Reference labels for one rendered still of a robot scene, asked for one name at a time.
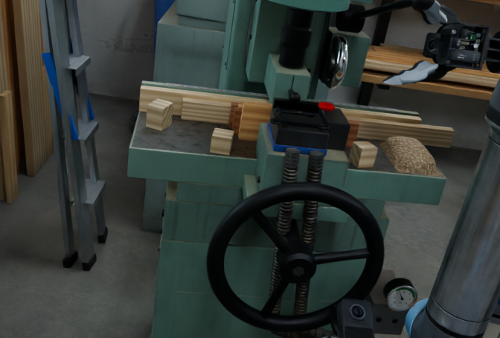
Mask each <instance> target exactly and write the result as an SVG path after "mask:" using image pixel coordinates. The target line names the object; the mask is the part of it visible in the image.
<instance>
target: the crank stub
mask: <svg viewBox="0 0 500 338"><path fill-rule="evenodd" d="M329 312H330V324H331V328H332V330H333V333H334V335H336V336H337V337H338V336H339V335H338V322H337V306H335V305H333V306H331V307H330V309H329Z"/></svg>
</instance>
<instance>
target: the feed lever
mask: <svg viewBox="0 0 500 338"><path fill-rule="evenodd" d="M434 3H435V0H401V1H396V2H393V3H390V4H386V5H383V6H380V7H375V8H372V9H369V10H365V7H364V6H363V5H359V4H350V5H349V8H348V10H346V11H341V12H337V15H336V28H337V29H338V31H347V32H353V33H359V32H360V31H361V30H362V29H363V26H364V23H365V18H366V17H369V16H375V15H379V14H382V13H387V12H391V11H394V10H400V9H403V8H407V7H412V6H414V7H415V8H416V9H417V10H428V9H429V8H430V7H432V5H433V4H434Z"/></svg>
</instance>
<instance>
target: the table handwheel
mask: <svg viewBox="0 0 500 338"><path fill-rule="evenodd" d="M296 200H309V201H316V202H320V203H326V204H329V205H332V206H334V207H337V208H339V209H341V210H342V211H344V212H345V213H347V214H348V215H350V216H351V217H352V218H353V219H354V220H355V221H356V223H357V224H358V225H359V227H360V229H361V230H362V232H363V234H364V236H365V241H366V245H367V248H364V249H353V250H347V251H342V252H326V253H318V254H313V251H312V249H311V247H310V245H309V244H308V243H307V242H305V241H303V240H301V236H300V232H299V230H298V225H297V222H296V219H292V220H291V221H292V223H291V227H290V228H291V230H290V231H289V232H287V233H286V234H285V235H284V236H283V237H282V236H281V235H280V234H279V233H278V232H277V230H276V229H275V228H274V227H273V226H272V224H271V223H270V222H269V221H268V220H267V219H266V217H265V216H264V215H263V213H262V212H261V211H262V210H263V209H265V208H268V207H270V206H273V205H277V204H279V203H285V202H290V201H296ZM250 217H252V218H253V219H254V221H255V222H256V223H257V224H258V225H259V226H260V227H261V229H262V230H263V231H264V232H265V233H266V234H267V235H268V236H269V238H270V239H271V240H272V242H273V243H274V244H275V245H276V247H277V248H278V250H277V255H276V258H277V262H278V269H279V273H280V275H281V277H280V279H279V281H278V283H277V285H276V286H275V288H274V290H273V292H272V294H271V296H270V297H269V299H268V300H267V302H266V303H265V305H264V306H263V309H262V310H258V309H255V308H253V307H251V306H250V305H248V304H246V303H245V302H244V301H242V300H241V299H240V298H239V297H238V296H237V295H236V294H235V293H234V291H233V290H232V289H231V287H230V286H229V284H228V281H227V279H226V277H225V270H224V258H225V251H226V248H227V246H228V243H229V241H230V239H231V238H232V236H233V235H234V233H235V232H236V231H237V230H238V229H239V227H240V226H241V225H242V224H243V223H244V222H246V221H247V219H249V218H250ZM384 254H385V247H384V240H383V236H382V232H381V229H380V227H379V224H378V222H377V221H376V219H375V217H374V216H373V215H372V213H371V212H370V211H369V209H368V208H367V207H366V206H365V205H364V204H363V203H361V202H360V201H359V200H358V199H357V198H355V197H354V196H352V195H350V194H349V193H347V192H345V191H343V190H341V189H338V188H335V187H333V186H330V185H325V184H321V183H315V182H290V183H284V184H280V185H275V186H272V187H269V188H266V189H263V190H261V191H258V192H257V193H255V194H252V195H251V196H249V197H247V198H245V199H244V200H243V201H241V202H240V203H238V204H237V205H236V206H235V207H233V208H232V209H231V210H230V211H229V212H228V213H227V214H226V215H225V216H224V218H223V219H222V221H221V222H220V223H219V225H218V227H217V228H216V230H215V232H214V234H213V236H212V238H211V242H210V244H209V247H208V253H207V261H206V264H207V273H208V280H209V283H210V285H211V288H212V290H213V292H214V294H215V296H216V297H217V299H218V300H219V302H220V303H221V304H222V305H223V307H224V308H225V309H226V310H227V311H228V312H230V313H231V314H232V315H234V316H235V317H237V318H238V319H240V320H241V321H243V322H245V323H247V324H249V325H252V326H255V327H257V328H261V329H264V330H268V331H276V332H300V331H309V330H312V329H316V328H320V327H323V326H325V325H329V324H330V312H329V309H330V307H331V306H333V305H335V306H337V307H338V306H339V304H340V302H341V301H342V299H358V300H365V299H366V298H367V296H368V295H369V294H370V292H371V291H372V289H373V288H374V286H375V285H376V283H377V281H378V279H379V276H380V273H381V271H382V266H383V262H384ZM364 258H366V262H365V267H364V269H363V271H362V274H361V275H360V277H359V279H358V281H357V282H356V283H355V285H354V286H353V287H352V288H351V289H350V291H348V292H347V293H346V294H345V295H344V296H343V297H341V298H340V299H339V300H338V301H336V302H334V303H332V304H331V305H329V306H327V307H324V308H322V309H320V310H317V311H314V312H311V313H305V314H300V315H292V316H284V315H275V314H272V311H273V310H274V308H275V305H276V304H277V303H278V300H279V298H280V297H281V296H282V294H283V292H284V291H285V289H286V288H287V286H288V285H289V283H291V284H301V283H304V282H306V281H309V280H310V279H311V278H312V277H313V276H314V275H315V271H316V265H317V264H326V263H332V262H337V261H349V260H356V259H364Z"/></svg>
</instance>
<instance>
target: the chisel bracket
mask: <svg viewBox="0 0 500 338"><path fill-rule="evenodd" d="M279 56H280V54H274V53H269V56H268V60H267V65H266V73H265V78H264V84H265V87H266V91H267V94H268V96H269V100H270V103H273V99H274V98H285V99H290V93H289V90H290V89H293V90H294V92H297V93H298V94H299V95H300V96H301V99H300V101H307V98H308V91H309V87H310V84H311V76H310V73H309V72H308V71H307V68H306V66H305V65H304V67H302V68H290V67H286V66H282V65H281V64H280V63H279V62H278V60H279Z"/></svg>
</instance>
